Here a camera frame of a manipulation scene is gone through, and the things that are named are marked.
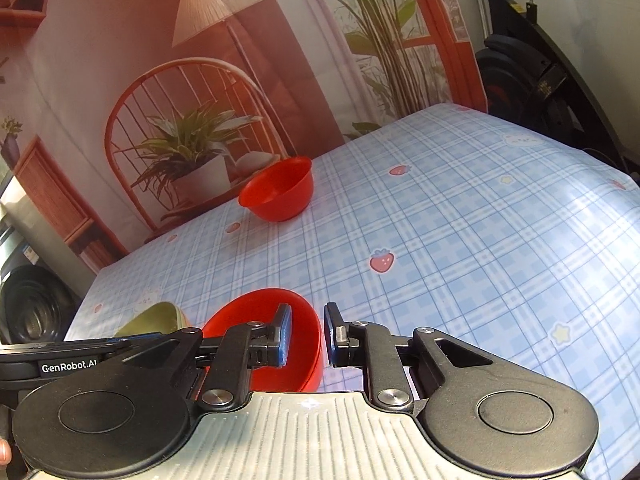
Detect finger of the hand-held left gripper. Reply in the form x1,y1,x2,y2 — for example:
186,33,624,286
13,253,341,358
62,331,168,348

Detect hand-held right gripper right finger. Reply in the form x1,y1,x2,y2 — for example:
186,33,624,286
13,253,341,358
322,301,496,409

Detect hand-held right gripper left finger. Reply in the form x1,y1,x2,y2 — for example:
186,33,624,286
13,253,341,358
119,302,293,412

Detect small olive green plate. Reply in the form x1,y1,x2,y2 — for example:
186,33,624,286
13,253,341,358
114,301,193,338

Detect red plastic bowl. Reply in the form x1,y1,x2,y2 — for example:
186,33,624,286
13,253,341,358
200,287,323,393
238,156,314,222

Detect washing machine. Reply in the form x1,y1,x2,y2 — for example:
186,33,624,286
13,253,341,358
0,220,83,346

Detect blue plaid tablecloth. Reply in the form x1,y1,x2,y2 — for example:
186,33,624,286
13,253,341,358
64,102,640,480

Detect printed backdrop cloth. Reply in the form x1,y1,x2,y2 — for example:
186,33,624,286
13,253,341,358
0,0,488,276

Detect black exercise bike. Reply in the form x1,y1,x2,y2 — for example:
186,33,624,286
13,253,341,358
470,0,640,186

